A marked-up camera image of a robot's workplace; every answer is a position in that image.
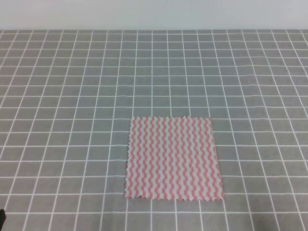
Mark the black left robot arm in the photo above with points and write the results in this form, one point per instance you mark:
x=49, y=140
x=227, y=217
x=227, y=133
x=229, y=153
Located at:
x=2, y=217

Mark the pink white wavy towel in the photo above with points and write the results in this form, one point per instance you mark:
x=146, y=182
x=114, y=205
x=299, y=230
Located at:
x=172, y=158

